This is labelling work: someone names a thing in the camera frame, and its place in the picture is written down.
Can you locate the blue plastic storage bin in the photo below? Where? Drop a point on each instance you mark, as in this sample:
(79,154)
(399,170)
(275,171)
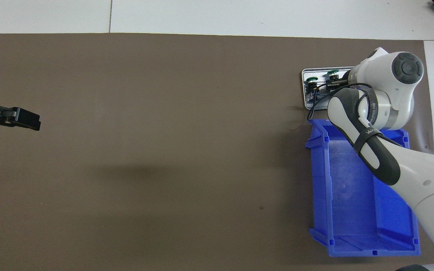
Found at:
(345,210)

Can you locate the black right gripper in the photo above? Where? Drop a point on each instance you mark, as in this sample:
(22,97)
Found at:
(345,81)

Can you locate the thin metal tray rail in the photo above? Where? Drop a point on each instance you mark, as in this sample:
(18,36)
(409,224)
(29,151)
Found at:
(322,81)

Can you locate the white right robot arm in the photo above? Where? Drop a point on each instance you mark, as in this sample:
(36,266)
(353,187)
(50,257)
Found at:
(386,71)

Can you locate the silver metal tray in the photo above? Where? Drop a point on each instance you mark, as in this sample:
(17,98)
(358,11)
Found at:
(315,106)

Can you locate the brown paper table mat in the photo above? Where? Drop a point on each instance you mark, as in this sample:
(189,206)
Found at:
(164,131)

